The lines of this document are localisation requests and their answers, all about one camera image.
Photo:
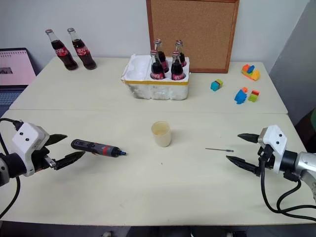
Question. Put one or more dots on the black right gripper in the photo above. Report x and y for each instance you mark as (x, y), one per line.
(267, 158)

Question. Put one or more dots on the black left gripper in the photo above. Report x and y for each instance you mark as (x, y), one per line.
(39, 160)

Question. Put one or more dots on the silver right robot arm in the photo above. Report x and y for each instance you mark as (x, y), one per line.
(302, 161)

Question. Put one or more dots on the thin metal screwdriver bit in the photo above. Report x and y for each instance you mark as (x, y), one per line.
(219, 149)

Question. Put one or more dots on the grey electric screwdriver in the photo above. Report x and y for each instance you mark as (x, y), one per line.
(98, 148)

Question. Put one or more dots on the green orange red toy blocks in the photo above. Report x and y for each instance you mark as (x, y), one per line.
(253, 96)

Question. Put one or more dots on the dark green chair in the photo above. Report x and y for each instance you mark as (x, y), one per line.
(307, 130)

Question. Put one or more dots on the cyan green yellow toy block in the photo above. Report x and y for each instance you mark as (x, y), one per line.
(216, 85)

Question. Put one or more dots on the orange yellow blue toy blocks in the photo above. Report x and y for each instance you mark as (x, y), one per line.
(250, 72)

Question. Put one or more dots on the cream plastic cup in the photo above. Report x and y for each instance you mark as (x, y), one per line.
(161, 138)

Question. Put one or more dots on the open laptop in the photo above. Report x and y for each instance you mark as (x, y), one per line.
(13, 71)

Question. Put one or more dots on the glass cola bottle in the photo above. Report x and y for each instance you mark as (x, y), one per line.
(182, 58)
(177, 71)
(163, 61)
(63, 54)
(84, 53)
(157, 70)

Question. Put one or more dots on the white foam bottle box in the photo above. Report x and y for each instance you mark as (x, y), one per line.
(158, 90)

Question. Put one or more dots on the wood framed cork board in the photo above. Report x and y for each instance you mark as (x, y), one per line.
(195, 32)

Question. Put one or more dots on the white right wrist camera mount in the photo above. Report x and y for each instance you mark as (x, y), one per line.
(275, 139)

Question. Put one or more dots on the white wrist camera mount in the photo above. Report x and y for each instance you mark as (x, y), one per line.
(26, 138)
(275, 139)

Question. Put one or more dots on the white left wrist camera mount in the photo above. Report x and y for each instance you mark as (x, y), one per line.
(26, 138)

